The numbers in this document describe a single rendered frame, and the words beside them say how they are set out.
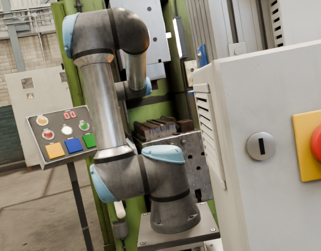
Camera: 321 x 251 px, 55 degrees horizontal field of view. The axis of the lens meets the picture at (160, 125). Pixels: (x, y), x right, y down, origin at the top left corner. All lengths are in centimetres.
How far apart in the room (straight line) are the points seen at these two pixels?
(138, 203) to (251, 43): 172
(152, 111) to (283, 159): 209
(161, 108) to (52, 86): 490
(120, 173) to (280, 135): 59
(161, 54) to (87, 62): 109
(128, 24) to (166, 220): 55
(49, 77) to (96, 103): 626
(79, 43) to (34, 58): 697
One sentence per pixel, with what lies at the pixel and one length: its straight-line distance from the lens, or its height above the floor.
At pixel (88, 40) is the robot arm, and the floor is 137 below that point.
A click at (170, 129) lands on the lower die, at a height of 95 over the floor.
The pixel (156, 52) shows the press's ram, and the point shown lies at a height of 143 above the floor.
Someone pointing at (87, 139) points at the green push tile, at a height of 102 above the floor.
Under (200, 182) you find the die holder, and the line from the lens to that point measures 198.
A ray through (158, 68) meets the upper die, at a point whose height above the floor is 133.
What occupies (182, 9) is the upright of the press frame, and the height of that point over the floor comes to 169.
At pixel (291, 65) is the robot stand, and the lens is 33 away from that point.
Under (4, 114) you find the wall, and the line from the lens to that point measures 788.
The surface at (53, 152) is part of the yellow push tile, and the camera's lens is 163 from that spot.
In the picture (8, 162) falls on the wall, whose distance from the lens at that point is 798.
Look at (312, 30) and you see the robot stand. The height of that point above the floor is 125.
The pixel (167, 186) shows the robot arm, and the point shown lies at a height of 95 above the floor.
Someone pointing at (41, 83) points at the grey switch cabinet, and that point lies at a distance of 712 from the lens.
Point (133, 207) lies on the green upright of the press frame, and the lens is 214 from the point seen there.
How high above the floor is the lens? 121
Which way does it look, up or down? 7 degrees down
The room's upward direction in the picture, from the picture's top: 11 degrees counter-clockwise
